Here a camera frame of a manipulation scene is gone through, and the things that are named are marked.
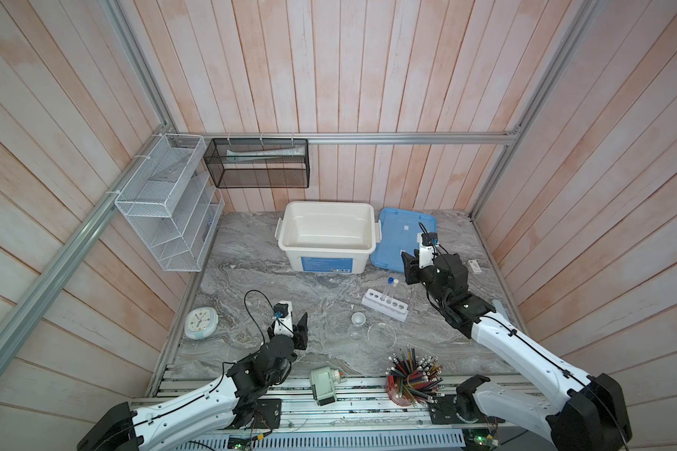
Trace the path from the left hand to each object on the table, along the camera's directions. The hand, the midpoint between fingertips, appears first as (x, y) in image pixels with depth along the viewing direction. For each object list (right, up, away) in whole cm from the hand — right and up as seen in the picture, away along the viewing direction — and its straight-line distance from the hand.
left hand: (300, 319), depth 81 cm
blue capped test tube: (+27, +11, +1) cm, 29 cm away
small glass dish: (+18, -2, +8) cm, 20 cm away
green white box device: (+7, -15, -6) cm, 18 cm away
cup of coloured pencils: (+30, -11, -14) cm, 34 cm away
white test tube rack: (+27, +2, +9) cm, 28 cm away
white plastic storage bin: (+8, +25, +33) cm, 42 cm away
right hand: (+32, +20, -1) cm, 37 cm away
